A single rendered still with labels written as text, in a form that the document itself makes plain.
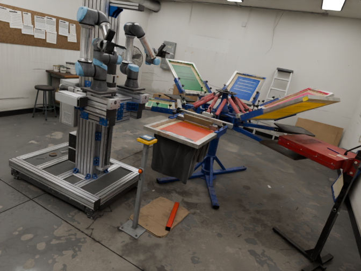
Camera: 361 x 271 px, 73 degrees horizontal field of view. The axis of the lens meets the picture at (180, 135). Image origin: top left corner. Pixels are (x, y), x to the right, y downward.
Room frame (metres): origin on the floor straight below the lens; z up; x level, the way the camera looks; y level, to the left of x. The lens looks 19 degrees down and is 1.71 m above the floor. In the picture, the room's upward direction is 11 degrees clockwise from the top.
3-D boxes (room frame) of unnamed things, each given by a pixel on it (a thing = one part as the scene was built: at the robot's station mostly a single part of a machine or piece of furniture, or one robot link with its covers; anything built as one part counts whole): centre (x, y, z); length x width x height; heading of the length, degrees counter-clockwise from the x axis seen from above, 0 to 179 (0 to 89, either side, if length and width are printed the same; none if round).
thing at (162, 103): (3.33, 0.40, 1.05); 1.08 x 0.61 x 0.23; 95
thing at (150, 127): (2.46, -0.07, 0.97); 0.79 x 0.58 x 0.04; 155
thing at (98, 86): (2.20, 0.81, 1.31); 0.15 x 0.15 x 0.10
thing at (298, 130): (3.48, -1.17, 0.91); 1.34 x 0.40 x 0.08; 95
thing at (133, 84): (2.66, 0.62, 1.31); 0.15 x 0.15 x 0.10
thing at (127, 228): (1.99, 0.28, 0.48); 0.22 x 0.22 x 0.96; 65
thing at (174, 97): (3.96, -0.12, 0.91); 1.34 x 0.40 x 0.08; 35
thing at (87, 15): (2.11, 0.91, 1.63); 0.15 x 0.12 x 0.55; 133
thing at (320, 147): (2.26, -1.33, 1.06); 0.61 x 0.46 x 0.12; 35
